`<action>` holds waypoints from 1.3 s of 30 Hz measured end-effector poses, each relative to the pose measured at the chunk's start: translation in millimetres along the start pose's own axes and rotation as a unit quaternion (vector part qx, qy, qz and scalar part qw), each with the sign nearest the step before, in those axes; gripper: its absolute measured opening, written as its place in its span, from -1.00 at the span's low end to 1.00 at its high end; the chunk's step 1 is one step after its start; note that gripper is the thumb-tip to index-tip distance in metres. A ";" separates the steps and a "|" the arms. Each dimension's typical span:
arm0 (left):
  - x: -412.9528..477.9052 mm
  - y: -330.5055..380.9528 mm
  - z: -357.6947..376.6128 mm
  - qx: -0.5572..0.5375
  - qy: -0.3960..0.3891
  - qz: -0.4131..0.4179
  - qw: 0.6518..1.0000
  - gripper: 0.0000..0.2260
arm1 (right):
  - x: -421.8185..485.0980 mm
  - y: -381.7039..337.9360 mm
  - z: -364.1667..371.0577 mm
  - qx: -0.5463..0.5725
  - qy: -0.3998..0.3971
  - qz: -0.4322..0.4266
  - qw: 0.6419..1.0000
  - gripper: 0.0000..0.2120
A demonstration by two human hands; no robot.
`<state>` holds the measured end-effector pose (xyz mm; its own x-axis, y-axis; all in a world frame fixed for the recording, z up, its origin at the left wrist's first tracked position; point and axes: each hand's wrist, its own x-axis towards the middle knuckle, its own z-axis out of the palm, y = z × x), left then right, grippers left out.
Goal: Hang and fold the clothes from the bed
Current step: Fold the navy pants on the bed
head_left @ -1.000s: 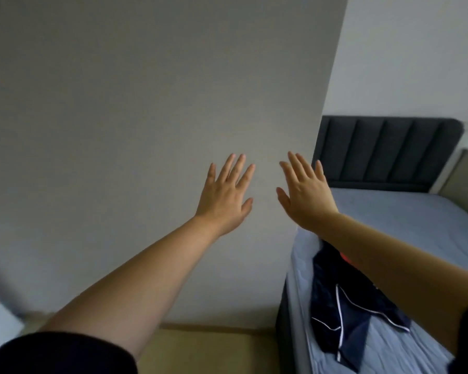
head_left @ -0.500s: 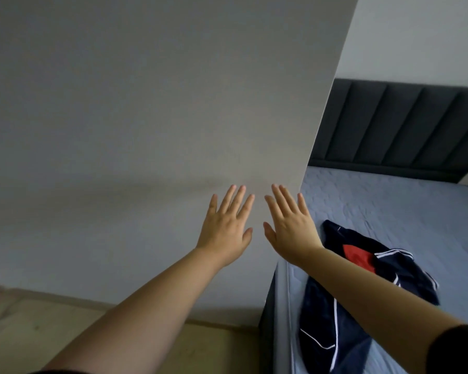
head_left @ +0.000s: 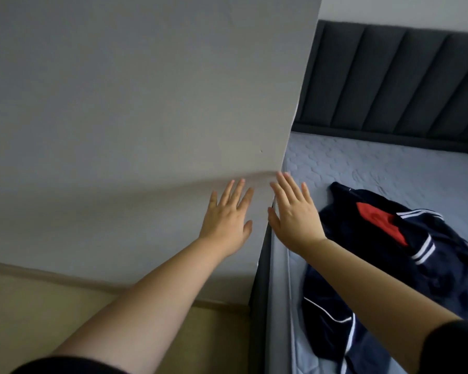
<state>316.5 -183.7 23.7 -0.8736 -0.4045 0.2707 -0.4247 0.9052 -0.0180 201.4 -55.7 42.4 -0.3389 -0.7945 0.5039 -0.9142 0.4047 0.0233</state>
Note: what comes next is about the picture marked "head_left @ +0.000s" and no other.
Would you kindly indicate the person's left hand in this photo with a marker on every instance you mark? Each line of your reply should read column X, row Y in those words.
column 228, row 222

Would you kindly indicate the person's right hand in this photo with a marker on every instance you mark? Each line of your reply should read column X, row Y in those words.
column 296, row 218

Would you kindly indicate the red and navy sports jacket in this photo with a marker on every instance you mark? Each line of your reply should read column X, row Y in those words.
column 374, row 292

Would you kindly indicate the grey quilted bed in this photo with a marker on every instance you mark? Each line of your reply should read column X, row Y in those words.
column 421, row 159

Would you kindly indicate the person's right forearm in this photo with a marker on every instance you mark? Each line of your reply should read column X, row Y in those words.
column 382, row 300

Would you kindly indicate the person's left forearm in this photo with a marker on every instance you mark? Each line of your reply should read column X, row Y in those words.
column 148, row 307

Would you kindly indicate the dark grey upholstered headboard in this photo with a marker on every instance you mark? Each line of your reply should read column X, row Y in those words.
column 398, row 81

